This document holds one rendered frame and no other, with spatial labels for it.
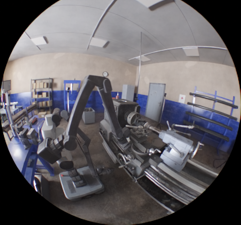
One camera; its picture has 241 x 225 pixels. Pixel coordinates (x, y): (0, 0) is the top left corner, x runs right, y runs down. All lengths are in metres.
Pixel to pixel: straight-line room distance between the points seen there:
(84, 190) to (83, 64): 4.73
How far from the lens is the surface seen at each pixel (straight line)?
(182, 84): 4.09
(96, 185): 1.41
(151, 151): 0.89
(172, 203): 1.42
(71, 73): 4.46
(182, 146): 0.97
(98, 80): 0.39
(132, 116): 1.29
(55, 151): 0.50
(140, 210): 1.66
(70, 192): 1.46
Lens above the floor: 1.60
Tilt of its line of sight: 12 degrees down
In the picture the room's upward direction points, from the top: 6 degrees clockwise
